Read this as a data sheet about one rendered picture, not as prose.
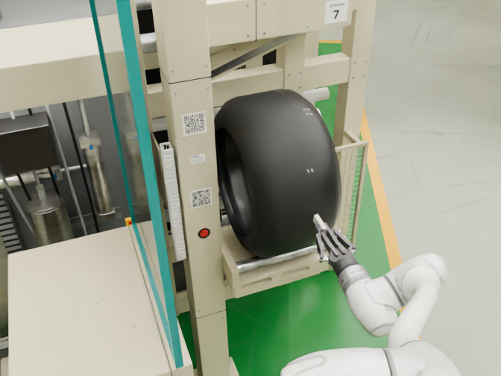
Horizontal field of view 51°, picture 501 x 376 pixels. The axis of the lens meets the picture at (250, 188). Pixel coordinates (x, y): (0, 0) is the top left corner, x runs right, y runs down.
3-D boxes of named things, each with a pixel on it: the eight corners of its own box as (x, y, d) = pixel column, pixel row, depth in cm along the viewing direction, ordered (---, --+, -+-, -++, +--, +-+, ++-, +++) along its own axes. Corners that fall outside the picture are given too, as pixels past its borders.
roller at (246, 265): (234, 267, 194) (230, 260, 198) (235, 277, 196) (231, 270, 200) (319, 243, 204) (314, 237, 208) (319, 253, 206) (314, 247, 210)
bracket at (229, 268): (232, 290, 195) (231, 271, 189) (201, 225, 225) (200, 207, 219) (241, 288, 196) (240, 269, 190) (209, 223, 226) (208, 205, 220)
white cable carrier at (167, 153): (177, 260, 194) (162, 151, 165) (174, 252, 197) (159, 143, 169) (188, 257, 195) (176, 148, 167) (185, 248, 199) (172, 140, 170)
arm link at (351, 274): (347, 282, 150) (338, 266, 154) (342, 301, 156) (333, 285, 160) (375, 274, 152) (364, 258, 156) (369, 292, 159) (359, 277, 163)
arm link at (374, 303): (347, 304, 159) (385, 282, 158) (373, 348, 148) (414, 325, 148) (338, 289, 150) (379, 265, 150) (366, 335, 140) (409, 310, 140)
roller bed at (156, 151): (166, 208, 227) (158, 150, 209) (158, 189, 238) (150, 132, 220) (209, 198, 232) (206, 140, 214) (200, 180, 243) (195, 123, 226)
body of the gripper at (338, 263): (364, 261, 157) (349, 238, 163) (338, 268, 154) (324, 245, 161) (359, 276, 162) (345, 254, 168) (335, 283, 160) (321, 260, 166)
